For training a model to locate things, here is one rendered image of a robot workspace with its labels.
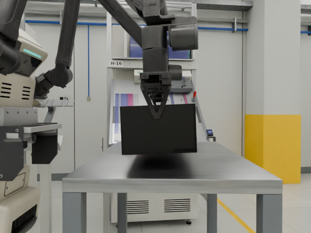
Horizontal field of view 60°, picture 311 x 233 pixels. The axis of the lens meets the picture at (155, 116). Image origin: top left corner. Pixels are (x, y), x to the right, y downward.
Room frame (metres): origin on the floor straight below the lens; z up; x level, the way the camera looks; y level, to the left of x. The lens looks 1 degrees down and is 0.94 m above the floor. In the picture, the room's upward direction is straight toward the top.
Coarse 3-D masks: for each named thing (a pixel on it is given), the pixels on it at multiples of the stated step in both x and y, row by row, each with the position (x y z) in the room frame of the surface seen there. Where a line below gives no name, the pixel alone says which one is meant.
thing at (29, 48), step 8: (24, 32) 0.95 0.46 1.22; (24, 40) 0.83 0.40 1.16; (32, 40) 0.95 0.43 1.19; (24, 48) 0.85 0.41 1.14; (32, 48) 0.89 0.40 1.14; (40, 48) 0.95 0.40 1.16; (24, 56) 0.88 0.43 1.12; (32, 56) 0.92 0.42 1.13; (40, 56) 0.96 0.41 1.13; (24, 64) 0.92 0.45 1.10; (32, 64) 0.96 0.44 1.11; (40, 64) 1.01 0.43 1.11; (16, 72) 0.91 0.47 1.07; (24, 72) 0.96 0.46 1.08; (32, 72) 1.00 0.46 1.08
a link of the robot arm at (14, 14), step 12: (0, 0) 0.69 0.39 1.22; (12, 0) 0.68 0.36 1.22; (24, 0) 0.71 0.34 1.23; (0, 12) 0.68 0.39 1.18; (12, 12) 0.68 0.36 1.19; (0, 24) 0.66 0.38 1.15; (12, 24) 0.69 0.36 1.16; (0, 36) 0.71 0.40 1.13; (12, 36) 0.70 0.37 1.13; (0, 48) 0.65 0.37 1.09; (12, 72) 0.72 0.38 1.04
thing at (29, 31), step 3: (27, 27) 2.42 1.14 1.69; (30, 27) 2.50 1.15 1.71; (27, 30) 2.42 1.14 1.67; (30, 30) 2.49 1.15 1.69; (33, 30) 2.59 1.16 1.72; (27, 33) 2.42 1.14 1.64; (30, 33) 2.49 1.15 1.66; (33, 33) 2.58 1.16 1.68; (30, 36) 2.49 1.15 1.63; (33, 36) 2.58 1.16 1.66; (33, 75) 2.58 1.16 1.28
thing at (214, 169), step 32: (96, 160) 0.75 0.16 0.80; (128, 160) 0.75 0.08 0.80; (160, 160) 0.75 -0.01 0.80; (192, 160) 0.75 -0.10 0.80; (224, 160) 0.75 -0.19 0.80; (64, 192) 0.55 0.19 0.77; (128, 192) 0.55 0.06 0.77; (160, 192) 0.55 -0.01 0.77; (192, 192) 0.54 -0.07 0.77; (224, 192) 0.54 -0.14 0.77; (256, 192) 0.54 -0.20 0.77; (64, 224) 0.55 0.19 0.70; (256, 224) 0.58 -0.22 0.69
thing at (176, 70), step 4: (168, 64) 1.16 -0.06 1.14; (172, 64) 1.19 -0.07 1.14; (172, 68) 1.16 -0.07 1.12; (176, 68) 1.17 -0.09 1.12; (180, 68) 1.17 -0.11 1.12; (172, 72) 1.16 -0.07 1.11; (176, 72) 1.16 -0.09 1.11; (180, 72) 1.16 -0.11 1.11; (172, 76) 1.16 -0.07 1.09; (176, 76) 1.16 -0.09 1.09; (180, 76) 1.17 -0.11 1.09; (172, 80) 1.18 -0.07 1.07; (176, 80) 1.19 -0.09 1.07; (180, 80) 1.19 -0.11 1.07
